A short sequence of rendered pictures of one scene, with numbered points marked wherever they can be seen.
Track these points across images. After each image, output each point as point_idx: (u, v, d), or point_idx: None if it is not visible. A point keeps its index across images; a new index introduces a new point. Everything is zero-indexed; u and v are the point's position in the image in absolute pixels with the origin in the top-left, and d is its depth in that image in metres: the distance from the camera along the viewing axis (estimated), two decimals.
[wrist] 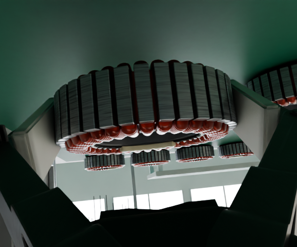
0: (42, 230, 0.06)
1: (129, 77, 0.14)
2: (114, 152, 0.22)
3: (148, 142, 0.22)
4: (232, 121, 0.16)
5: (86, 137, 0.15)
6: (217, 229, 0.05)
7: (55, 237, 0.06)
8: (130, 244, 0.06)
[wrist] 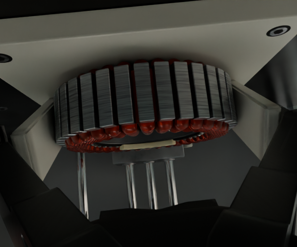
0: (42, 230, 0.06)
1: (129, 76, 0.14)
2: (114, 150, 0.22)
3: (148, 140, 0.22)
4: (232, 120, 0.16)
5: (86, 136, 0.15)
6: (217, 229, 0.05)
7: (55, 237, 0.06)
8: (130, 244, 0.06)
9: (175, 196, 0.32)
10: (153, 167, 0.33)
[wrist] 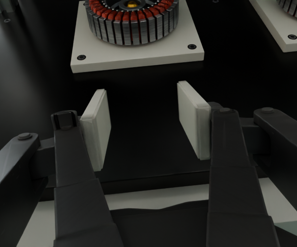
0: (68, 218, 0.07)
1: (141, 39, 0.33)
2: None
3: None
4: (91, 14, 0.33)
5: (161, 10, 0.33)
6: (211, 234, 0.05)
7: (75, 228, 0.06)
8: (130, 244, 0.06)
9: None
10: None
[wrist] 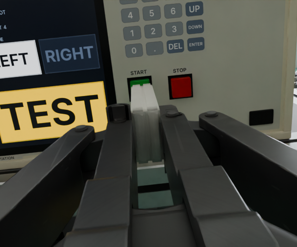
0: (89, 212, 0.07)
1: None
2: None
3: None
4: None
5: None
6: (209, 239, 0.05)
7: (92, 224, 0.06)
8: (130, 244, 0.06)
9: None
10: None
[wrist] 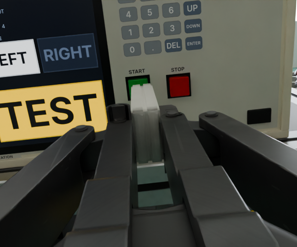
0: (89, 212, 0.07)
1: None
2: None
3: None
4: None
5: None
6: (209, 239, 0.05)
7: (92, 224, 0.06)
8: (130, 244, 0.06)
9: None
10: None
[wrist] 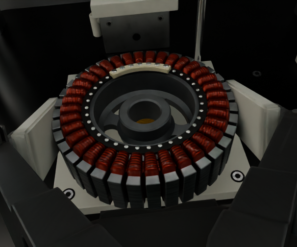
0: (42, 230, 0.06)
1: (165, 203, 0.16)
2: (176, 65, 0.20)
3: (138, 73, 0.20)
4: (62, 151, 0.16)
5: (209, 148, 0.15)
6: (217, 229, 0.05)
7: (55, 237, 0.06)
8: (130, 244, 0.06)
9: None
10: None
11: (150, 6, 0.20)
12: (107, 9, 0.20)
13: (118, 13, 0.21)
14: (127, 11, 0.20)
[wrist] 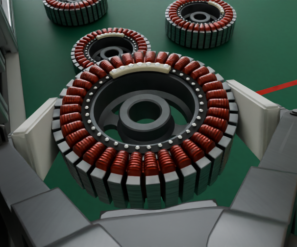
0: (42, 230, 0.06)
1: (165, 203, 0.16)
2: (176, 65, 0.20)
3: (138, 73, 0.20)
4: (62, 151, 0.16)
5: (209, 148, 0.15)
6: (217, 229, 0.05)
7: (55, 237, 0.06)
8: (130, 244, 0.06)
9: None
10: None
11: None
12: None
13: None
14: None
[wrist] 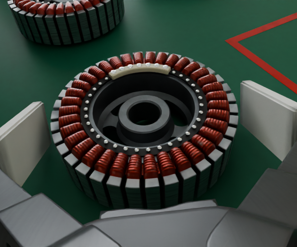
0: (33, 236, 0.06)
1: (165, 205, 0.16)
2: (176, 66, 0.20)
3: (138, 74, 0.20)
4: (61, 153, 0.16)
5: (209, 151, 0.15)
6: (220, 228, 0.05)
7: (47, 242, 0.06)
8: (130, 244, 0.06)
9: None
10: None
11: None
12: None
13: None
14: None
